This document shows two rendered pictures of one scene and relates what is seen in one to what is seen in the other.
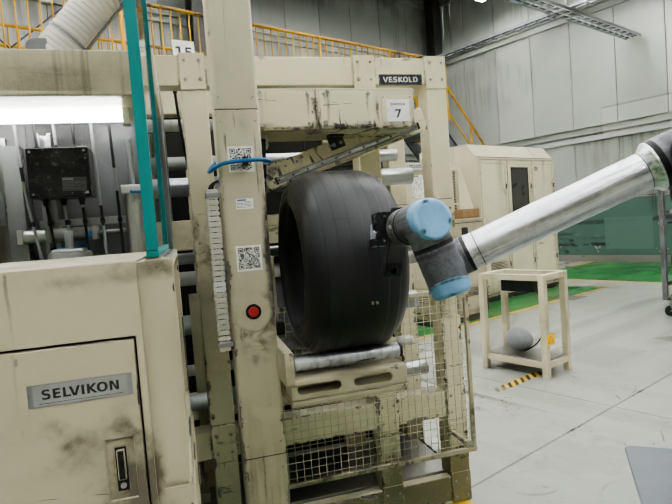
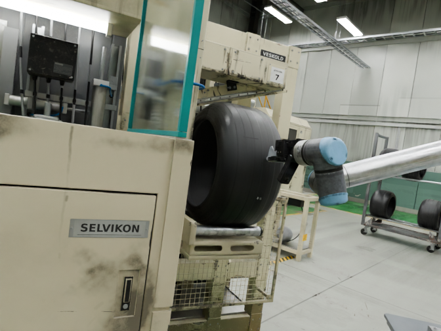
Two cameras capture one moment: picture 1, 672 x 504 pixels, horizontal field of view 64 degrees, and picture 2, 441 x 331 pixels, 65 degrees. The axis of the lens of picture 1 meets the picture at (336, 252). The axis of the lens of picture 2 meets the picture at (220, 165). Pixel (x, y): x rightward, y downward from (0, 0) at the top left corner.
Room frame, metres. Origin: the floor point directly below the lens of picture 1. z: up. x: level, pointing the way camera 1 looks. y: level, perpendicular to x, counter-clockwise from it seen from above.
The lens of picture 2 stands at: (0.13, 0.34, 1.26)
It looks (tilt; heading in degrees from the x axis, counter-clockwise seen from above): 3 degrees down; 349
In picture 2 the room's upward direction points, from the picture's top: 8 degrees clockwise
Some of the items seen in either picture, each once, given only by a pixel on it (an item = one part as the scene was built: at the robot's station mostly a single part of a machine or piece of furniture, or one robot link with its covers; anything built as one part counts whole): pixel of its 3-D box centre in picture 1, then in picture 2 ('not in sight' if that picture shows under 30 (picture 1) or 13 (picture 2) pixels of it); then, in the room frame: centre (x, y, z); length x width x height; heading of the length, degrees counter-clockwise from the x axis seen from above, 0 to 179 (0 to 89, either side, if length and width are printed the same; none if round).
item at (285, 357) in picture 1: (278, 355); (177, 221); (1.68, 0.20, 0.90); 0.40 x 0.03 x 0.10; 16
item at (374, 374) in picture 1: (346, 378); (224, 245); (1.59, 0.00, 0.83); 0.36 x 0.09 x 0.06; 106
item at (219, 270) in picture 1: (219, 270); not in sight; (1.59, 0.35, 1.19); 0.05 x 0.04 x 0.48; 16
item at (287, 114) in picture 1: (328, 116); (230, 67); (2.05, -0.01, 1.71); 0.61 x 0.25 x 0.15; 106
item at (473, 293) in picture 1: (446, 270); not in sight; (6.60, -1.35, 0.62); 0.91 x 0.58 x 1.25; 128
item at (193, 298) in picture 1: (203, 386); not in sight; (2.41, 0.65, 0.61); 0.33 x 0.06 x 0.86; 16
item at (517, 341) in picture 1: (523, 320); (289, 222); (4.36, -1.49, 0.40); 0.60 x 0.35 x 0.80; 38
